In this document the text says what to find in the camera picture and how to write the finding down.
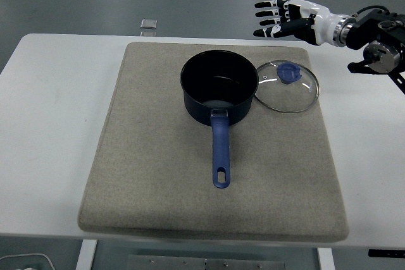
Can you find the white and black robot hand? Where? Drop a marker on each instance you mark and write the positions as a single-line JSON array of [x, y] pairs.
[[319, 20]]

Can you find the glass lid with blue knob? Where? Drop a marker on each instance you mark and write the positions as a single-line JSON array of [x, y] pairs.
[[292, 96]]

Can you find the silver square floor plate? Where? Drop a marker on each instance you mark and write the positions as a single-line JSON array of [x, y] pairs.
[[148, 23]]

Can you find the beige fabric mat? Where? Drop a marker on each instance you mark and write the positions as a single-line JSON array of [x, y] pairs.
[[158, 172]]

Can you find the white table leg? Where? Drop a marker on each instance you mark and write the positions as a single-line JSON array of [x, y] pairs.
[[86, 255], [326, 260]]

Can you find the black flat bar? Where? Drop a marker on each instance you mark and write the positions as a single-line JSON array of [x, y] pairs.
[[387, 253]]

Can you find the grey metal plate with screws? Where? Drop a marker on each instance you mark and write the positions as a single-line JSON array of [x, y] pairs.
[[205, 263]]

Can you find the white rounded container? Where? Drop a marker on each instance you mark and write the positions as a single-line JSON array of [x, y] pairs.
[[38, 260]]

